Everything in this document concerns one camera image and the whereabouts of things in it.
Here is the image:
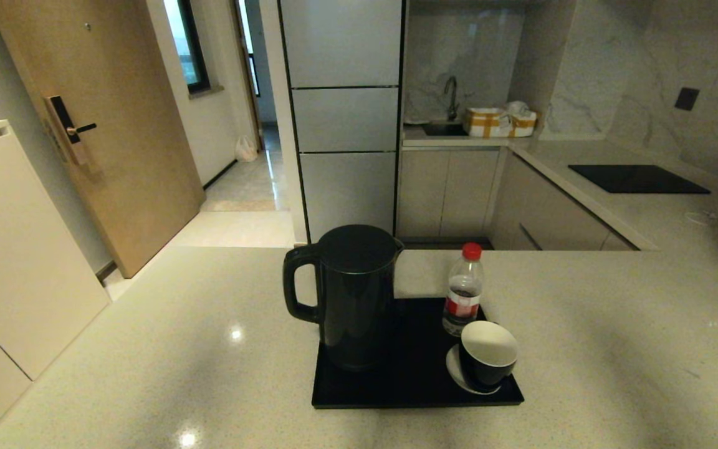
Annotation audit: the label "black electric kettle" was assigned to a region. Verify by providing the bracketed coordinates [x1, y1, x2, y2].
[282, 224, 404, 373]

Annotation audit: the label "clear bottle red cap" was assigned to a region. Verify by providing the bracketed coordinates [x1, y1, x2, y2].
[443, 243, 485, 337]

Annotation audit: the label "black mug white inside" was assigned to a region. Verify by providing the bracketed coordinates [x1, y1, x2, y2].
[459, 321, 519, 388]

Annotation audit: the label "beige under-sink cabinets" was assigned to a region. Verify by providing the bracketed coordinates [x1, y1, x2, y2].
[396, 148, 502, 242]

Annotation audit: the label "tall grey panel cabinet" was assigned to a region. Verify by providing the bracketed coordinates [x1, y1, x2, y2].
[278, 0, 406, 245]

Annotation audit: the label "kitchen sink basin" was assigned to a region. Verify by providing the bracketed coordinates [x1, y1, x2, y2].
[423, 122, 469, 137]

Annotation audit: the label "dark kitchen faucet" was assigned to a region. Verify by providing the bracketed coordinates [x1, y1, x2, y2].
[444, 76, 461, 122]

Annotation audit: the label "yellow white box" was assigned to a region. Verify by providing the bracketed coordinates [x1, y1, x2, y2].
[464, 107, 512, 138]

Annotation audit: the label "black rectangular tray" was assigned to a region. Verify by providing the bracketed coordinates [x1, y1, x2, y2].
[311, 297, 525, 410]

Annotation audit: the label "white round saucer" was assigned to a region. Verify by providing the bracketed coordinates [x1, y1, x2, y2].
[446, 344, 504, 395]

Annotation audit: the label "beige counter side cabinets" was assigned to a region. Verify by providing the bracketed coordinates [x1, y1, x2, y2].
[490, 151, 640, 251]

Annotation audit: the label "small cardboard box white bag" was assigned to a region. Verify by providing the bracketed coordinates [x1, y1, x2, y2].
[507, 101, 539, 138]

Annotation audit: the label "dark framed window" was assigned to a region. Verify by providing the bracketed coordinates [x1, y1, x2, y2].
[165, 0, 211, 95]

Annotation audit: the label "light wooden door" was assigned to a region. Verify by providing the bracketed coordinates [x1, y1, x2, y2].
[0, 0, 205, 279]

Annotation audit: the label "black induction cooktop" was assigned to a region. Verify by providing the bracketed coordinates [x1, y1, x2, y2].
[568, 165, 711, 195]

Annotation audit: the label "white storage cabinet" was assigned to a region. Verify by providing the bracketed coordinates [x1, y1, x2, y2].
[0, 120, 112, 449]

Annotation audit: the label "black gold door lock handle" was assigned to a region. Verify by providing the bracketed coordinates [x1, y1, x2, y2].
[44, 95, 97, 167]

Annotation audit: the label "black wall socket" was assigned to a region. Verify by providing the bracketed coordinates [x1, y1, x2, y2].
[674, 87, 701, 112]

